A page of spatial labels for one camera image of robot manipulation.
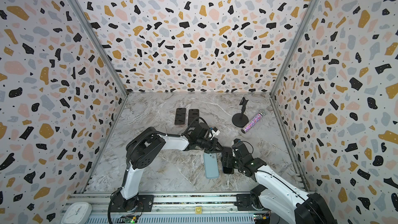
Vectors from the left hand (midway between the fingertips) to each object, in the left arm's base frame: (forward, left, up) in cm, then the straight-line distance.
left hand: (225, 149), depth 84 cm
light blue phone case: (-7, +8, -8) cm, 13 cm away
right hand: (-3, +1, -3) cm, 4 cm away
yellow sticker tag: (-27, +14, -6) cm, 31 cm away
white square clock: (-27, +68, -3) cm, 73 cm away
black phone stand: (+24, -13, -6) cm, 28 cm away
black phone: (-8, 0, +5) cm, 10 cm away
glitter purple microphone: (+22, -22, -5) cm, 32 cm away
